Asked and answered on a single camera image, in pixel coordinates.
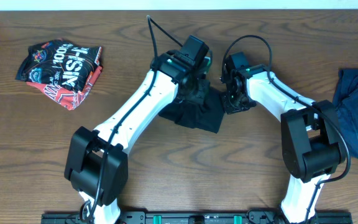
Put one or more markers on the folded red printed shirt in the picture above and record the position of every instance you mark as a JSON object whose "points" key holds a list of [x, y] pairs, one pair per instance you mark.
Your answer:
{"points": [[66, 98]]}

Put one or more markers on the black Hydrogen t-shirt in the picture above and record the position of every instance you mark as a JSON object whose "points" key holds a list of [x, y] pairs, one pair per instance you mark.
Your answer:
{"points": [[207, 117]]}

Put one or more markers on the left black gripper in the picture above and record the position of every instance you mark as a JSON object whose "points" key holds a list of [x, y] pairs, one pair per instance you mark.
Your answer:
{"points": [[203, 87]]}

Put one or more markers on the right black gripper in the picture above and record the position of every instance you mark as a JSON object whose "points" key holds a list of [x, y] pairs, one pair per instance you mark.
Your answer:
{"points": [[230, 109]]}

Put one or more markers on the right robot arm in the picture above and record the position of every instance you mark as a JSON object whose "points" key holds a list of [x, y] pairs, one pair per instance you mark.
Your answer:
{"points": [[312, 144]]}

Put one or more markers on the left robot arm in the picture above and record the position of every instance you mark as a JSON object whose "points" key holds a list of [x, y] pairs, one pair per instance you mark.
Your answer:
{"points": [[97, 162]]}

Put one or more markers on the folded black printed shirt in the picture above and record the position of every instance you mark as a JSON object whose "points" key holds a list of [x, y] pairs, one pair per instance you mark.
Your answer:
{"points": [[59, 62]]}

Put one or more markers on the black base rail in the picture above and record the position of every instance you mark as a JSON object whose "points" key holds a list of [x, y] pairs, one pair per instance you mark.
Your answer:
{"points": [[251, 217]]}

